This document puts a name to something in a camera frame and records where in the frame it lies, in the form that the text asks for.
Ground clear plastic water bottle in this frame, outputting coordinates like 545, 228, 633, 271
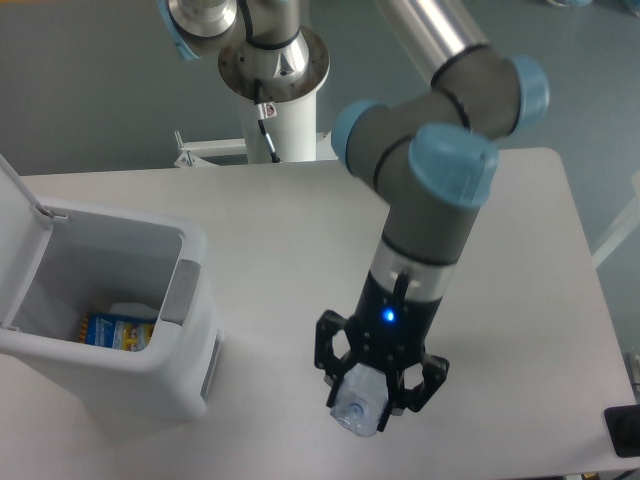
330, 363, 389, 437

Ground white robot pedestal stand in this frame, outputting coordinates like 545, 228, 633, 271
174, 26, 336, 168

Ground black cable on pedestal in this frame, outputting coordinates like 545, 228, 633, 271
252, 79, 282, 164

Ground black device at table edge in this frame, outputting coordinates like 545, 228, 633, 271
604, 404, 639, 458

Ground blue snack package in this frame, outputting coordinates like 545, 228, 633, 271
78, 312, 156, 352

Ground white plastic trash can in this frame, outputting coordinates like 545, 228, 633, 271
1, 163, 223, 420

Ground white frame leg at right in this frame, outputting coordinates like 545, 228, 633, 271
591, 172, 639, 269

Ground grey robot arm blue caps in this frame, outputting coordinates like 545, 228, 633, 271
158, 1, 549, 437

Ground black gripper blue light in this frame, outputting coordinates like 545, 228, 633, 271
314, 274, 449, 432

